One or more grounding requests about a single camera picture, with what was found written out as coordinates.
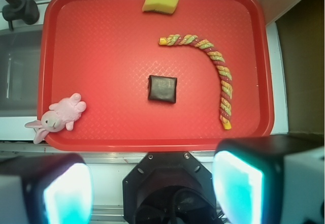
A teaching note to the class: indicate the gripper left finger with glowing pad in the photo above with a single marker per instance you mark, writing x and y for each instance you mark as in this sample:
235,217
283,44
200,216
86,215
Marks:
46,189

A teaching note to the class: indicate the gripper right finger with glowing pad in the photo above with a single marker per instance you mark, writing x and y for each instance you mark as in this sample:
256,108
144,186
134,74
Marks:
273,179

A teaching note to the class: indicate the pink plush bunny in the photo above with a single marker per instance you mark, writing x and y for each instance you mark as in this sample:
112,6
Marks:
61,115

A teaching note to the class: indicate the red plastic tray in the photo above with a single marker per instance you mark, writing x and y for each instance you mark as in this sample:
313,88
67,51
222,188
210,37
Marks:
107,49

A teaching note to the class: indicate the grey metal sink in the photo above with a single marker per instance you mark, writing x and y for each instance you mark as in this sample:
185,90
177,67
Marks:
20,63

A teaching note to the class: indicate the dark brown square block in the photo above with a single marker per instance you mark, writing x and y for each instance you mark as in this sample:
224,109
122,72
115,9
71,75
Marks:
162,89

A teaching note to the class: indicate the black faucet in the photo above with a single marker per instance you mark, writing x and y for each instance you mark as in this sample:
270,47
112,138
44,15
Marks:
25,10

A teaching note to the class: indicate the yellow sponge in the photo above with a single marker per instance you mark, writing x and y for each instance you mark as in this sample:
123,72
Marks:
161,6

